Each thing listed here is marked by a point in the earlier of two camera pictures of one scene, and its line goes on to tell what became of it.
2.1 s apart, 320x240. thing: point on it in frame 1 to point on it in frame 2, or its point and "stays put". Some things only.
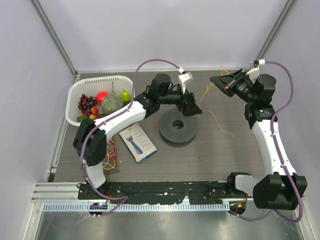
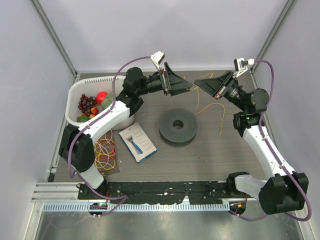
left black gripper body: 180,104 to 164,81
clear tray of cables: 110,165 stays put
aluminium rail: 57,192 stays put
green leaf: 80,118 stays put
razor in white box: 138,142 stays put
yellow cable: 222,69 to 198,111
